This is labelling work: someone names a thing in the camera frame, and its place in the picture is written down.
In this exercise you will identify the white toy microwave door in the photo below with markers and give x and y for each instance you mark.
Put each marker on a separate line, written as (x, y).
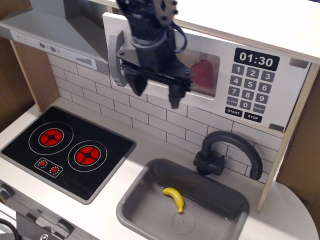
(253, 85)

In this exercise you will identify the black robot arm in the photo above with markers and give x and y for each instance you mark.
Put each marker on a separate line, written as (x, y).
(149, 19)

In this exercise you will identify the grey toy oven front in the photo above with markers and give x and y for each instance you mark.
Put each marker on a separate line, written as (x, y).
(34, 221)

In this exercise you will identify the white wooden microwave cabinet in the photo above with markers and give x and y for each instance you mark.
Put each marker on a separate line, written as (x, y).
(288, 27)

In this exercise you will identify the grey toy sink basin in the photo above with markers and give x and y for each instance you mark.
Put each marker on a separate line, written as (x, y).
(170, 202)

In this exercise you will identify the grey range hood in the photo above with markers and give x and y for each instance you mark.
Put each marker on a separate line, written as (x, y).
(59, 28)

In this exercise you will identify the black toy stove top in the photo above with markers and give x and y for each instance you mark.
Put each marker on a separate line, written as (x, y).
(74, 156)

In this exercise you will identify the red toy item in microwave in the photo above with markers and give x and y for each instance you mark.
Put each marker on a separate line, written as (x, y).
(203, 74)

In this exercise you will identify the yellow toy banana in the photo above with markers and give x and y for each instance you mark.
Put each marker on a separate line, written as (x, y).
(177, 197)

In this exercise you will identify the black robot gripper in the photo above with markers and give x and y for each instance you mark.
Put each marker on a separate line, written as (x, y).
(156, 60)

